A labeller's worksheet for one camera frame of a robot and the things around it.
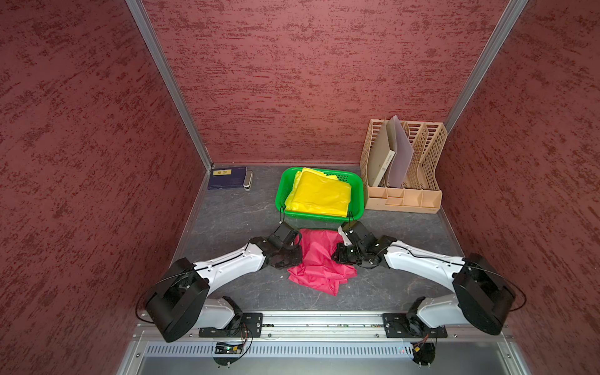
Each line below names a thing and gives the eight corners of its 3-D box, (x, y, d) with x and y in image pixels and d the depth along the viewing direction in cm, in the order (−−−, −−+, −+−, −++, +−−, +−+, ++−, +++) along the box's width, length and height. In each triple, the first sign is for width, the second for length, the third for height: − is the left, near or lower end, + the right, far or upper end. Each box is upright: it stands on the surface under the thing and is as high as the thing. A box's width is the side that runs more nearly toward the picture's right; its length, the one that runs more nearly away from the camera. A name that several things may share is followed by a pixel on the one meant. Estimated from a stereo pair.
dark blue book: (209, 189, 113) (207, 185, 111) (213, 172, 121) (211, 168, 118) (243, 187, 114) (242, 183, 112) (246, 170, 122) (244, 166, 119)
